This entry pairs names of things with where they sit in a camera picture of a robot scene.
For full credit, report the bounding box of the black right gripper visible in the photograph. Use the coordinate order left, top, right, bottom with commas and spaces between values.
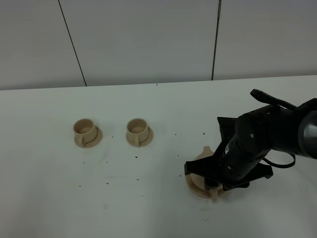
184, 137, 273, 191

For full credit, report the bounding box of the beige ceramic teapot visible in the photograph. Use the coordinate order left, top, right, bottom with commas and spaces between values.
194, 146, 217, 203

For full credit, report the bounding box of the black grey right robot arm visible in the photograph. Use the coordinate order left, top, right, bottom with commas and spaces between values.
184, 99, 317, 191

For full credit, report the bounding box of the beige round teapot saucer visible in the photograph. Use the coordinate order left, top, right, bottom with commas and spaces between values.
185, 174, 226, 201

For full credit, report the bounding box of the right beige cup saucer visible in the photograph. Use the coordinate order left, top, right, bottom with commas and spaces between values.
126, 127, 154, 148

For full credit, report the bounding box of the beige cup saucer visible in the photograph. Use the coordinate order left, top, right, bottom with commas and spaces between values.
126, 127, 154, 148
74, 127, 103, 148

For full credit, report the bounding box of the right beige teacup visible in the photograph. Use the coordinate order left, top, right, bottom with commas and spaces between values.
126, 118, 149, 147

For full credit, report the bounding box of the beige teacup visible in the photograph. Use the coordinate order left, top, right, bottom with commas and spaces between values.
126, 118, 149, 147
73, 119, 98, 147

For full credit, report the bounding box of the left beige cup saucer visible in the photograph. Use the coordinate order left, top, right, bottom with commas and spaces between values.
74, 127, 103, 148

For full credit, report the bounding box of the left beige teacup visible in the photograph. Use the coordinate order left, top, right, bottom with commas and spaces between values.
73, 119, 98, 147

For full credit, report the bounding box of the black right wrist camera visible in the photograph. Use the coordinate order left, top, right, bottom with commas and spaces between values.
217, 117, 236, 142

